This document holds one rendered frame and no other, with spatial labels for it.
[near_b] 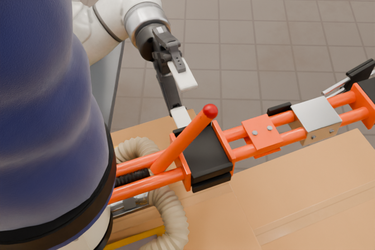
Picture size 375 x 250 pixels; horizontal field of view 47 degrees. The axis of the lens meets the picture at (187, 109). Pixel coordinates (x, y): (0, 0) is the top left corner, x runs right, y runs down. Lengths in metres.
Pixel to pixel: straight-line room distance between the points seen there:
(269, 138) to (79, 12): 0.49
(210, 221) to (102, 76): 0.64
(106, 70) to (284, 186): 0.63
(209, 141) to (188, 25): 1.89
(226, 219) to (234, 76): 1.54
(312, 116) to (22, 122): 0.52
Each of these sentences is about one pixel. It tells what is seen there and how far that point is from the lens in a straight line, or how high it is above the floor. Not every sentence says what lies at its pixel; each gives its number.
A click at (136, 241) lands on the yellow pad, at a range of 0.78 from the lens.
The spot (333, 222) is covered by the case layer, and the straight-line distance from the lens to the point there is 1.32.
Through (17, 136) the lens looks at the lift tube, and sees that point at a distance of 0.41.
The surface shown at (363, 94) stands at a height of 1.10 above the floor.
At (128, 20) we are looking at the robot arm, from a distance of 0.92.
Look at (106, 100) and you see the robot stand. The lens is 1.24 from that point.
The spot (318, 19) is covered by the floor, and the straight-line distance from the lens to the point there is 2.72.
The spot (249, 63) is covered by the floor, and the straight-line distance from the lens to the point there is 2.38.
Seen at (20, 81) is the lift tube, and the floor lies 1.45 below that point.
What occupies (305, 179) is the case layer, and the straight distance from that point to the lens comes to 1.36.
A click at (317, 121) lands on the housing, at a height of 1.10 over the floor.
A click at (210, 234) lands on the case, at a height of 0.94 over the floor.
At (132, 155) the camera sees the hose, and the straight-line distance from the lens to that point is 0.81.
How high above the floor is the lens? 1.70
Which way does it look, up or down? 52 degrees down
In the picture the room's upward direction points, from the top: straight up
